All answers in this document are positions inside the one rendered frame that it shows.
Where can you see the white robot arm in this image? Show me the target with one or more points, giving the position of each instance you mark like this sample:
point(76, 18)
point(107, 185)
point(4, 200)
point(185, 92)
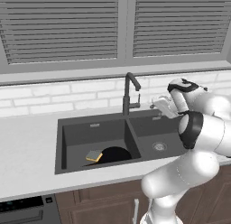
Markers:
point(183, 173)

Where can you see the grey window frame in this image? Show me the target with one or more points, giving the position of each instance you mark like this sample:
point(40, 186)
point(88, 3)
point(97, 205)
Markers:
point(124, 32)

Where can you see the yellow and grey sponge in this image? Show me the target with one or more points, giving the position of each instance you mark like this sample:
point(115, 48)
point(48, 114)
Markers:
point(94, 156)

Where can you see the brown cupboard door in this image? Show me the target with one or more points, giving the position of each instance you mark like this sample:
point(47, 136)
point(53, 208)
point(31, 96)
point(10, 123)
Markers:
point(210, 200)
point(102, 203)

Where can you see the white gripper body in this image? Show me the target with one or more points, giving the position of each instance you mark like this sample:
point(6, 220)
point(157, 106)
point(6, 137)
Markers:
point(167, 106)

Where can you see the black tap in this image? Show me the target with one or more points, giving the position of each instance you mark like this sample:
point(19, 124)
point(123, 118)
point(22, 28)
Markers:
point(126, 95)

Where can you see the dark grey double sink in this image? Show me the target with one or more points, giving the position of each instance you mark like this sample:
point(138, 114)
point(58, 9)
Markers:
point(99, 134)

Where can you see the grey window blind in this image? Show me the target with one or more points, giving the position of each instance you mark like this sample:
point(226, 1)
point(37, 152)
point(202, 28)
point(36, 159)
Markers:
point(180, 23)
point(60, 26)

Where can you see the grey dishwasher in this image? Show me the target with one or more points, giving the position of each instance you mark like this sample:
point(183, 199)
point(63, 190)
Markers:
point(27, 209)

